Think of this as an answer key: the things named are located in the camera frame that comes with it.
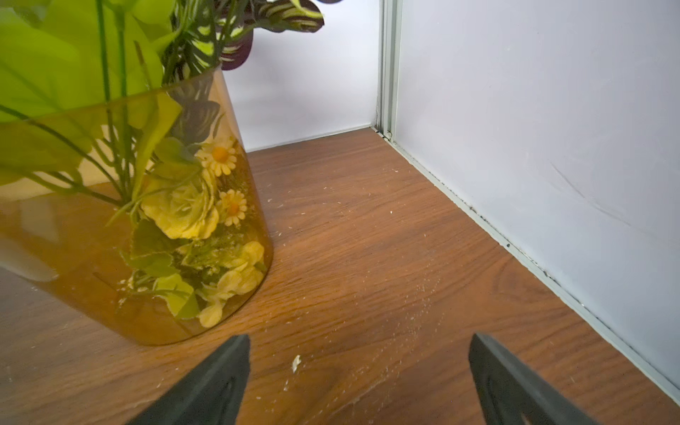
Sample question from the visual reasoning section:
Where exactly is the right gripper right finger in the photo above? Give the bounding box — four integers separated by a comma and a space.
469, 333, 596, 425

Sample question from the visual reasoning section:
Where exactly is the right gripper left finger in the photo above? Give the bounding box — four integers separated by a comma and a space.
129, 335, 251, 424

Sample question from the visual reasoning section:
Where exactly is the artificial plant in vase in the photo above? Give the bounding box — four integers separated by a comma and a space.
1, 1, 324, 345

